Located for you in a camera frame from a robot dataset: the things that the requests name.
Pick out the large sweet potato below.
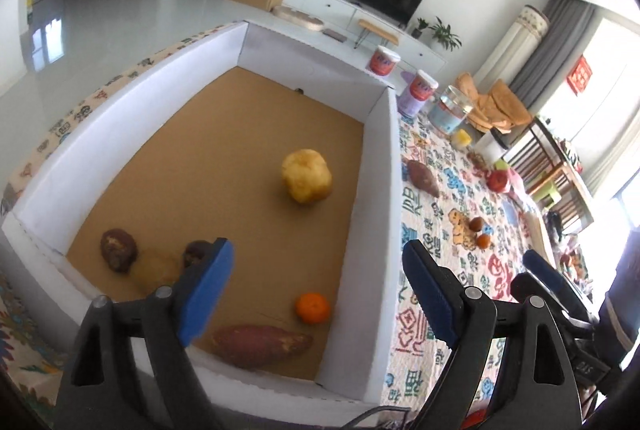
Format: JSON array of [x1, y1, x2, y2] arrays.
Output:
[[210, 324, 314, 370]]

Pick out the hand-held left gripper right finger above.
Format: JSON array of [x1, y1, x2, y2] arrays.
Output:
[[401, 239, 586, 430]]

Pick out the red wall hanging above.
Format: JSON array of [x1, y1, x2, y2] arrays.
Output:
[[567, 55, 593, 95]]

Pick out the small sweet potato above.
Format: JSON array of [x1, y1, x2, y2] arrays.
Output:
[[406, 159, 441, 198]]

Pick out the brown round fruit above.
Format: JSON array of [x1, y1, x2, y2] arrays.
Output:
[[131, 250, 183, 293]]

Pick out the glass jar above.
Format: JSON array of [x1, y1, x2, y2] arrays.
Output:
[[429, 85, 473, 138]]

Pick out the large tangerine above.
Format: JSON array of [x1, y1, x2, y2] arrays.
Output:
[[295, 293, 332, 325]]

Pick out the standing air conditioner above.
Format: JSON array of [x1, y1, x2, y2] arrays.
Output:
[[472, 4, 551, 86]]

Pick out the wooden stool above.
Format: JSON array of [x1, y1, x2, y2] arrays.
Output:
[[357, 19, 400, 48]]

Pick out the white cardboard box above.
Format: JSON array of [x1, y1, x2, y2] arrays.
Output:
[[0, 21, 405, 403]]

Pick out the large potted plant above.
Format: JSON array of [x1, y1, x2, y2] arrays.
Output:
[[429, 16, 462, 52]]

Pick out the pink snack bag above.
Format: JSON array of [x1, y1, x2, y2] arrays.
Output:
[[492, 160, 532, 207]]

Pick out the white canister black lid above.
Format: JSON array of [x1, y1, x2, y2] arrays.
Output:
[[474, 130, 506, 163]]

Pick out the orange lounge chair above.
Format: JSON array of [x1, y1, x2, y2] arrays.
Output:
[[457, 71, 533, 133]]

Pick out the yellow pear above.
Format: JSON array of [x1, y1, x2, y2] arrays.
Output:
[[281, 149, 333, 205]]

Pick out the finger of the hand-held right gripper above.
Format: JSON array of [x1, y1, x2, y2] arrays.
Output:
[[510, 271, 543, 306], [522, 249, 596, 326]]

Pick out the purple red lidded tub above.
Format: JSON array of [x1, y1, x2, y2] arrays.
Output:
[[397, 69, 440, 118]]

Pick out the white television cabinet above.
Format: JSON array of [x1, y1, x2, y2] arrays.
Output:
[[262, 0, 447, 76]]

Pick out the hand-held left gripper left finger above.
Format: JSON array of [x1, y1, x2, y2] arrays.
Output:
[[55, 236, 236, 430]]

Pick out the person's right forearm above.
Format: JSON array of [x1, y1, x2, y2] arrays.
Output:
[[599, 247, 640, 363]]

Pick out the grey curtain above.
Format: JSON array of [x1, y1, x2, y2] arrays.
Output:
[[507, 0, 598, 113]]

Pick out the orange cover book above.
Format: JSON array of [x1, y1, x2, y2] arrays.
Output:
[[520, 209, 557, 261]]

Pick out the black cable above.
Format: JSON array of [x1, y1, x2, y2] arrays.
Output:
[[345, 404, 416, 430]]

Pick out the floral sofa cover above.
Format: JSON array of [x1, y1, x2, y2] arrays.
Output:
[[0, 270, 76, 391]]

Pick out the round woven basket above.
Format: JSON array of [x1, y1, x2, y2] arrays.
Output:
[[272, 5, 325, 32]]

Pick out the dark round fruit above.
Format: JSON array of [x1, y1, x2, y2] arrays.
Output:
[[100, 229, 138, 273], [183, 240, 216, 268]]

